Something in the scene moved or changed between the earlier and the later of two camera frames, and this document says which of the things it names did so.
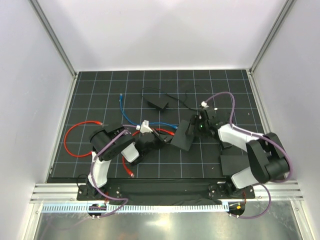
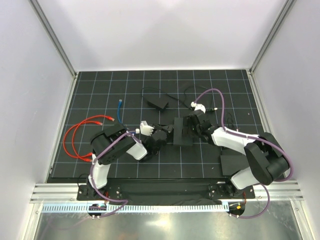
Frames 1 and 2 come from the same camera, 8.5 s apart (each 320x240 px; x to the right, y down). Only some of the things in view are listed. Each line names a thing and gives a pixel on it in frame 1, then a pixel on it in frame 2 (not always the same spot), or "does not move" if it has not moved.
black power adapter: (161, 101) does not move
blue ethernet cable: (121, 97) → (120, 101)
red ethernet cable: (169, 133) → (109, 118)
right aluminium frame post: (285, 10) does not move
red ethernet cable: (96, 122) does not move
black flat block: (231, 164) does not move
